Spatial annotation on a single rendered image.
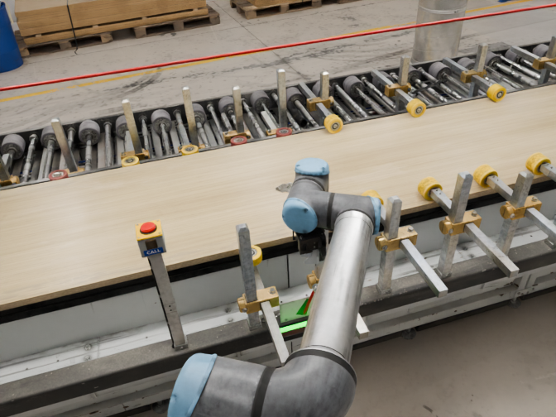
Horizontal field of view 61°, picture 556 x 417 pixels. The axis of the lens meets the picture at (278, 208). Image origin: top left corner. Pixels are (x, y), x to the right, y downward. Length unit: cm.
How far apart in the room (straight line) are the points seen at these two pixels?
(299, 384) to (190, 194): 140
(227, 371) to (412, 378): 182
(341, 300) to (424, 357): 173
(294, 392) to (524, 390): 197
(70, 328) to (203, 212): 64
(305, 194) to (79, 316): 103
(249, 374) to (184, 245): 110
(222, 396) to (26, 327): 128
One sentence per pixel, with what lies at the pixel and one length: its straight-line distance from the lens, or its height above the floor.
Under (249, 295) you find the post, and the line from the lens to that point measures 159.
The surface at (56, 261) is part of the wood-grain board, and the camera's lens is 188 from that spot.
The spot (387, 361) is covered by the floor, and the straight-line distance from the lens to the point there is 251.
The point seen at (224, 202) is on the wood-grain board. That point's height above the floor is 90.
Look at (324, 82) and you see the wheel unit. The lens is 251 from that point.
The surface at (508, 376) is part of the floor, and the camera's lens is 261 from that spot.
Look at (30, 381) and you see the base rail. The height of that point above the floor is 70.
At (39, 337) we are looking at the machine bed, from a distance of 195.
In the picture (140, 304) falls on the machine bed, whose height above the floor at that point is 73.
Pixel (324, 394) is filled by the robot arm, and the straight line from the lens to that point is 72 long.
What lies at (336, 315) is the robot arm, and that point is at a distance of 83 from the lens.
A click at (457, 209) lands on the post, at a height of 103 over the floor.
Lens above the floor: 205
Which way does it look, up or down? 38 degrees down
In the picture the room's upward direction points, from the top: 4 degrees counter-clockwise
